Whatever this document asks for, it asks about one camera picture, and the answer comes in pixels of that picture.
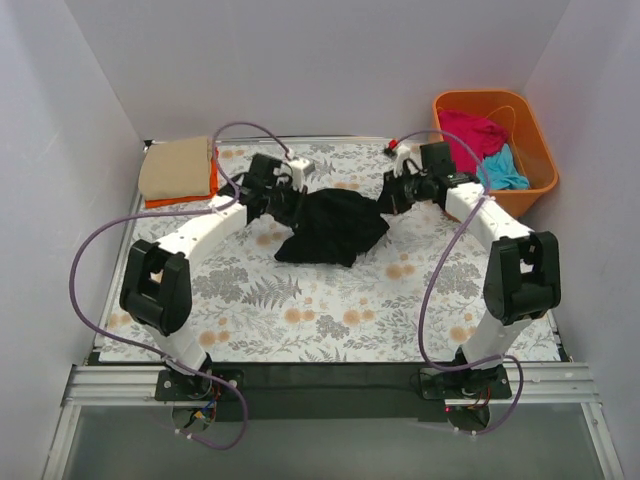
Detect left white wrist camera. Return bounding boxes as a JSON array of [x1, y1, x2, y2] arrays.
[[284, 157, 315, 192]]

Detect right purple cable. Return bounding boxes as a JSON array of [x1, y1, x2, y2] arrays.
[[397, 129, 525, 437]]

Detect aluminium frame rail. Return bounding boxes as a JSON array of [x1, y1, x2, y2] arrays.
[[65, 362, 601, 405]]

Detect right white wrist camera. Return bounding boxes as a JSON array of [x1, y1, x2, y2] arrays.
[[384, 139, 411, 177]]

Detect beige folded t-shirt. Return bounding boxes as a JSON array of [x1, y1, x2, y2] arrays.
[[138, 136, 212, 200]]

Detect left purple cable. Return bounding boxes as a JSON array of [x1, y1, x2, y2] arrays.
[[68, 122, 301, 450]]

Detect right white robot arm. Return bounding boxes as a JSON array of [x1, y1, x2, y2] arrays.
[[378, 140, 561, 398]]

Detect black t-shirt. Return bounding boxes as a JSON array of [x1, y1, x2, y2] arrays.
[[274, 188, 389, 268]]

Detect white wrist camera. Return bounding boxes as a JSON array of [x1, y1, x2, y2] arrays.
[[384, 139, 411, 177], [284, 157, 315, 192]]

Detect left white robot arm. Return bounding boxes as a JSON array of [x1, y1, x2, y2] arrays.
[[119, 167, 308, 400]]

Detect pink t-shirt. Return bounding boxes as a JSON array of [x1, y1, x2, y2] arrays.
[[438, 110, 509, 174]]

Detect orange plastic basket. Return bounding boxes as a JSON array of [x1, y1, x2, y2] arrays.
[[432, 89, 559, 218]]

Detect orange folded t-shirt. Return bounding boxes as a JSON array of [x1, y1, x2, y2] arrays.
[[144, 148, 219, 209]]

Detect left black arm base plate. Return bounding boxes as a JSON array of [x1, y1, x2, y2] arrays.
[[153, 368, 245, 402]]

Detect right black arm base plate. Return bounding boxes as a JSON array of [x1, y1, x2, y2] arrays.
[[418, 366, 512, 400]]

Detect turquoise t-shirt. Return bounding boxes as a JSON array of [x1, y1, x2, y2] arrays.
[[476, 144, 530, 190]]

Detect floral patterned table mat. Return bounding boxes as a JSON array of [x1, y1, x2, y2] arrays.
[[99, 141, 569, 364]]

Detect purple cable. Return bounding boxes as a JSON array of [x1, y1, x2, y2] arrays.
[[68, 122, 301, 450], [397, 129, 525, 437]]

